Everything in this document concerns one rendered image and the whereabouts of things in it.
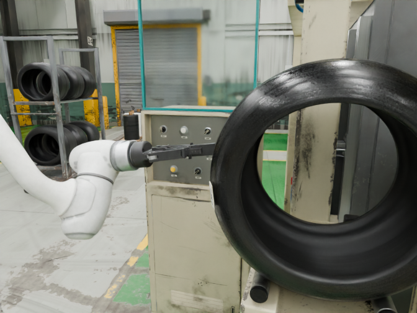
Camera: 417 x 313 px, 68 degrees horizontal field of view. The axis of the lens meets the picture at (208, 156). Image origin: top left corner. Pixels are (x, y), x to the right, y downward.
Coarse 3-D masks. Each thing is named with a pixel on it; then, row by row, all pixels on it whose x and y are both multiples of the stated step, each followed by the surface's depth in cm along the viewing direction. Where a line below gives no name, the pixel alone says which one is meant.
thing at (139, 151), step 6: (138, 144) 85; (144, 144) 85; (150, 144) 88; (132, 150) 84; (138, 150) 84; (144, 150) 85; (150, 150) 85; (156, 150) 84; (162, 150) 84; (132, 156) 84; (138, 156) 84; (144, 156) 83; (132, 162) 85; (138, 162) 84; (144, 162) 85
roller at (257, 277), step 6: (258, 276) 78; (252, 282) 78; (258, 282) 76; (264, 282) 76; (270, 282) 79; (252, 288) 75; (258, 288) 74; (264, 288) 74; (252, 294) 75; (258, 294) 74; (264, 294) 74; (258, 300) 74; (264, 300) 74
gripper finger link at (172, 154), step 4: (184, 148) 80; (152, 152) 81; (156, 152) 80; (160, 152) 80; (164, 152) 80; (168, 152) 80; (172, 152) 80; (176, 152) 80; (180, 152) 80; (160, 156) 80; (164, 156) 80; (168, 156) 80; (172, 156) 80; (176, 156) 80; (180, 156) 80; (184, 156) 80; (152, 160) 80; (156, 160) 80; (160, 160) 80
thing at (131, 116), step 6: (126, 114) 717; (132, 114) 705; (138, 114) 725; (126, 120) 680; (132, 120) 680; (138, 120) 701; (126, 126) 683; (132, 126) 683; (138, 126) 700; (126, 132) 687; (132, 132) 686; (138, 132) 701; (120, 138) 710; (126, 138) 691; (132, 138) 689; (138, 138) 702
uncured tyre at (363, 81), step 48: (288, 96) 62; (336, 96) 59; (384, 96) 57; (240, 144) 67; (240, 192) 71; (240, 240) 72; (288, 240) 94; (336, 240) 92; (384, 240) 85; (288, 288) 73; (336, 288) 68; (384, 288) 65
